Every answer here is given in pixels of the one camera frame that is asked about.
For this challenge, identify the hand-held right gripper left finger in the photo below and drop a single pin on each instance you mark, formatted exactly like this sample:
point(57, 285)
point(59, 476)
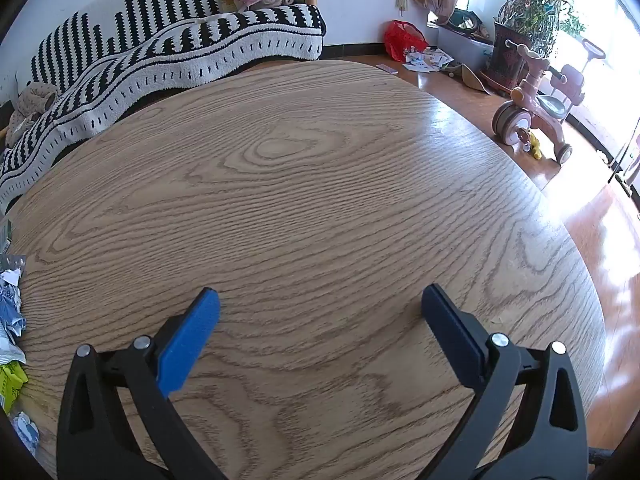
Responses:
point(190, 340)

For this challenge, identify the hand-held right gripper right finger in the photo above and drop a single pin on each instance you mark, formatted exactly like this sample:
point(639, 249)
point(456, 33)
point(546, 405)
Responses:
point(450, 330)

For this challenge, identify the white plastic wrapper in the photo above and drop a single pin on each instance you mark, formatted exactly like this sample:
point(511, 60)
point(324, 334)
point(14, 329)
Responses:
point(10, 350)

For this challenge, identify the blue white crumpled wrapper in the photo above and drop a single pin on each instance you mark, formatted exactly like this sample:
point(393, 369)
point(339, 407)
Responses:
point(10, 305)

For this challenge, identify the yellow-green packet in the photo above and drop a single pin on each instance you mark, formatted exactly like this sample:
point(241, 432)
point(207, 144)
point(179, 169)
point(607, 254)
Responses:
point(10, 382)

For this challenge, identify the small blue white wrapper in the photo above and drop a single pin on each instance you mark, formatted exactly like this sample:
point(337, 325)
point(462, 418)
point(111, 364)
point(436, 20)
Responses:
point(25, 432)

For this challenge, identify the grey crumpled wrapper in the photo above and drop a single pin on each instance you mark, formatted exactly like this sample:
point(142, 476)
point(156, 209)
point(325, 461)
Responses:
point(12, 262)

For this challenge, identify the yellow toy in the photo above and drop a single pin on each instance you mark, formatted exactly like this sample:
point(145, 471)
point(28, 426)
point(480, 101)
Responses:
point(535, 147)

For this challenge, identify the dark green white carton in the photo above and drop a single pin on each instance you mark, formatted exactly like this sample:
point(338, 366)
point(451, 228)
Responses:
point(4, 237)

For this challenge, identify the pink tricycle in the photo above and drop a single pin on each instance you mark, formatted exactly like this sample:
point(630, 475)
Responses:
point(530, 95)

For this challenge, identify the cardboard piece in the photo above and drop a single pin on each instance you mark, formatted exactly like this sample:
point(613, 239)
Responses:
point(472, 77)

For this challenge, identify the small card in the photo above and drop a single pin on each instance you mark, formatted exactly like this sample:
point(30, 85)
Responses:
point(386, 68)

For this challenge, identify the pile of papers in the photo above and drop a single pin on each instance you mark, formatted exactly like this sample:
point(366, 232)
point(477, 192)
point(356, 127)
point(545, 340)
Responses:
point(425, 60)

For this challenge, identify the pink push ride-on car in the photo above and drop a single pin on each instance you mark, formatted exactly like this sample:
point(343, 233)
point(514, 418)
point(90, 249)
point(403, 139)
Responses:
point(572, 82)

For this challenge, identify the potted plant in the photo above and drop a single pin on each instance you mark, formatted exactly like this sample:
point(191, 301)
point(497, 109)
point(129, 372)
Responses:
point(510, 55)

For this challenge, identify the black white striped sofa blanket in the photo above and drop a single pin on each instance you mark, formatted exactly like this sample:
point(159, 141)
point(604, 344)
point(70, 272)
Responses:
point(150, 60)

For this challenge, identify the grey storage box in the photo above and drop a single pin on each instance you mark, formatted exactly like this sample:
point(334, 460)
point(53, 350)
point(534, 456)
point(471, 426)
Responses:
point(465, 47)

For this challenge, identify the beige crumpled garment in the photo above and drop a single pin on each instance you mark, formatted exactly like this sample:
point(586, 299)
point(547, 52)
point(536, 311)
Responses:
point(30, 105)

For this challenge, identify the red plastic bag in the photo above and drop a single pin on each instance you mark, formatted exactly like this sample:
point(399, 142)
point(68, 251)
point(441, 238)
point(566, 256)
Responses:
point(400, 37)

